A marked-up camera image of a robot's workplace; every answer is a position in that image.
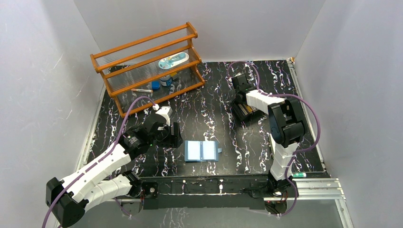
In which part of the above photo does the orange wooden shelf rack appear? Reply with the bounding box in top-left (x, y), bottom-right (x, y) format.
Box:
top-left (90, 22), bottom-right (205, 117)

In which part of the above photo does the white blue packaged item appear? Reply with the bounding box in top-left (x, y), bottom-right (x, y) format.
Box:
top-left (158, 52), bottom-right (189, 70)

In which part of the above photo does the black card tray box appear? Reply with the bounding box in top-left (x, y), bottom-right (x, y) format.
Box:
top-left (230, 100), bottom-right (267, 126)

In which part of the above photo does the blue card holder wallet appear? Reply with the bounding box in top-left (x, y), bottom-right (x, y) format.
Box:
top-left (184, 141), bottom-right (222, 162)

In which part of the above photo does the purple cable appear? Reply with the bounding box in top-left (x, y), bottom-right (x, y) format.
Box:
top-left (226, 61), bottom-right (322, 216)
top-left (41, 96), bottom-right (158, 228)

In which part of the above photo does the small blue lidded jar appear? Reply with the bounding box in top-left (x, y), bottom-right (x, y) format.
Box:
top-left (159, 75), bottom-right (173, 87)

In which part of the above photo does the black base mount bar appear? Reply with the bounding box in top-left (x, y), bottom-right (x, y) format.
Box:
top-left (112, 174), bottom-right (300, 211)

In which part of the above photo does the green white marker pen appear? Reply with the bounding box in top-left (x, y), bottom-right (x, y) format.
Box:
top-left (292, 172), bottom-right (307, 179)

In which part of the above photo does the white orange marker pen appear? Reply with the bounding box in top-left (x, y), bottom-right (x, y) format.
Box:
top-left (131, 88), bottom-right (153, 93)

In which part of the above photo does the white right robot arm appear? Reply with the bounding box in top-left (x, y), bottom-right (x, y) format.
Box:
top-left (230, 74), bottom-right (307, 197)

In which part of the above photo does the white red small box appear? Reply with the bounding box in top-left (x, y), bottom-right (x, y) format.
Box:
top-left (269, 135), bottom-right (276, 157)

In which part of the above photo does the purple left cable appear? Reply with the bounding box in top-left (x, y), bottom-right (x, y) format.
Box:
top-left (41, 96), bottom-right (158, 228)

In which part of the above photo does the blue small box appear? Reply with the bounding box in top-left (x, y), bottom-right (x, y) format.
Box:
top-left (151, 81), bottom-right (161, 91)

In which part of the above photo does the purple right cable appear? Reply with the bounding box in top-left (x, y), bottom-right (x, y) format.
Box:
top-left (226, 61), bottom-right (322, 216)

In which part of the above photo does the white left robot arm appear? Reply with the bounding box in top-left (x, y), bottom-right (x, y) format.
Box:
top-left (42, 105), bottom-right (183, 228)

